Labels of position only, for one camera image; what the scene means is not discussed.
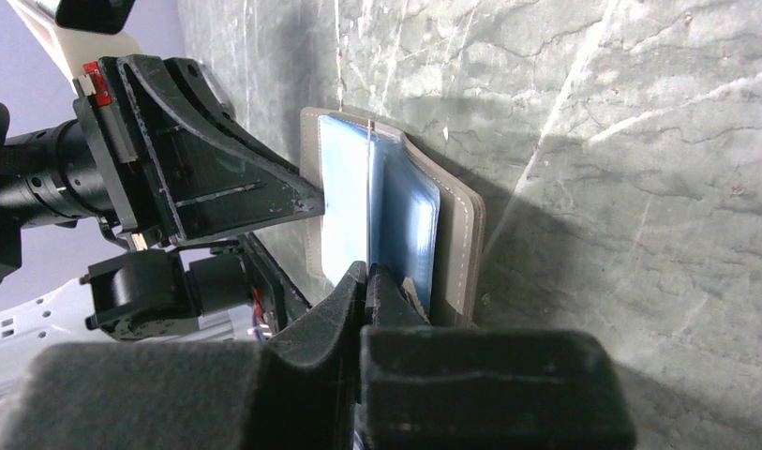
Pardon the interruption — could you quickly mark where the grey card holder wallet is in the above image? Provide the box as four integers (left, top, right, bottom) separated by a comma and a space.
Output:
300, 107, 486, 326

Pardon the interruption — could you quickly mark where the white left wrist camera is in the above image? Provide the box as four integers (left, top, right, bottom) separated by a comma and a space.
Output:
7, 0, 142, 83

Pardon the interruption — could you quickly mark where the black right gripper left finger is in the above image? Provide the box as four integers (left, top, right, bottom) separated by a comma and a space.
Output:
0, 262, 367, 449

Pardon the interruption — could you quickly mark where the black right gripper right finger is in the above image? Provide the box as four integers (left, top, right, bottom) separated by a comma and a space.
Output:
358, 264, 635, 449

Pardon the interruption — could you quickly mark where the white VIP credit card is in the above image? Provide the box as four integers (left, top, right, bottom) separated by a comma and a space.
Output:
366, 119, 375, 267

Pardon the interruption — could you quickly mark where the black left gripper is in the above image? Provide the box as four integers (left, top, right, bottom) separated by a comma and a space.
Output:
0, 54, 324, 342

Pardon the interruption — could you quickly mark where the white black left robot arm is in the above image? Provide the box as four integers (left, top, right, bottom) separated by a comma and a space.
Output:
0, 54, 324, 406

